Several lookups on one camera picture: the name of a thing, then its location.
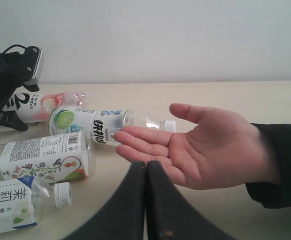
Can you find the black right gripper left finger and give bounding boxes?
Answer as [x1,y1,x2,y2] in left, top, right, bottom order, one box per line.
[65,161,146,240]

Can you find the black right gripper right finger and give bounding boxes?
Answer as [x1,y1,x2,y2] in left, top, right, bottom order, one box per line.
[145,161,234,240]

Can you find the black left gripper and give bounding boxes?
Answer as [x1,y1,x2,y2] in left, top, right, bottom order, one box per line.
[0,52,40,131]

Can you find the pink peach soda bottle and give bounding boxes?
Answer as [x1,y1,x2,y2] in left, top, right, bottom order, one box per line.
[2,91,86,124]

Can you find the floral label tea bottle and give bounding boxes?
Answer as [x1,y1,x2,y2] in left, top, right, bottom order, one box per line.
[0,131,96,184]

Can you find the jasmine oolong tea bottle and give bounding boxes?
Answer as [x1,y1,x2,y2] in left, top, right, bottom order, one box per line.
[0,176,72,234]

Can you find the black sleeved forearm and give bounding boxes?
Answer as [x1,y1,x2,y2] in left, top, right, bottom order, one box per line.
[245,123,291,209]

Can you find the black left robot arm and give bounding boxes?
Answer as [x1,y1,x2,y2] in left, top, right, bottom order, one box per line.
[0,44,44,131]

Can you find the lime label drink bottle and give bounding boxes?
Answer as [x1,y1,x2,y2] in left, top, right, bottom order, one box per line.
[48,105,177,147]

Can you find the open human hand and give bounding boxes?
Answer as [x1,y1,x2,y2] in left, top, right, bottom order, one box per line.
[114,103,281,190]

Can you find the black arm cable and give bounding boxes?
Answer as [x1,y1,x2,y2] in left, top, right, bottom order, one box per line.
[0,44,28,55]

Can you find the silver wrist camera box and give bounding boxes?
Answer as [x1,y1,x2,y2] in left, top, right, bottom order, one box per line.
[20,45,44,86]

